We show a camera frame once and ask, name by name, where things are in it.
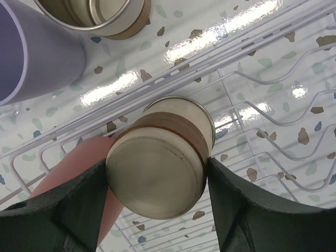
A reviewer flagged pink cup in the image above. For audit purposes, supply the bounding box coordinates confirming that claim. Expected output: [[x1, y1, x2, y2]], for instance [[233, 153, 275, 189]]
[[29, 136, 123, 244]]

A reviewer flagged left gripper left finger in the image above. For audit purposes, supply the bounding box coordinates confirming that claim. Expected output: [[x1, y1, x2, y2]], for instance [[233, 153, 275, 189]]
[[1, 160, 108, 251]]

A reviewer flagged clear dish rack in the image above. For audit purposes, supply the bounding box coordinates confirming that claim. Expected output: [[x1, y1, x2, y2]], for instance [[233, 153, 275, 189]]
[[0, 0, 336, 252]]

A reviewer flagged steel cup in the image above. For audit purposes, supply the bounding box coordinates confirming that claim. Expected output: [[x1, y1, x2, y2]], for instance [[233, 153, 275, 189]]
[[106, 96, 216, 220], [35, 0, 152, 40]]

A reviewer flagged purple cup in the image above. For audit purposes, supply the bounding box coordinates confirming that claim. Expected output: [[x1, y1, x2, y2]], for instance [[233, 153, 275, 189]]
[[1, 1, 86, 105]]

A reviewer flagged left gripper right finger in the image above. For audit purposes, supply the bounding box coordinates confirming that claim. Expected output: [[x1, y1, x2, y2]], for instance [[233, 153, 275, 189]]
[[207, 158, 335, 251]]

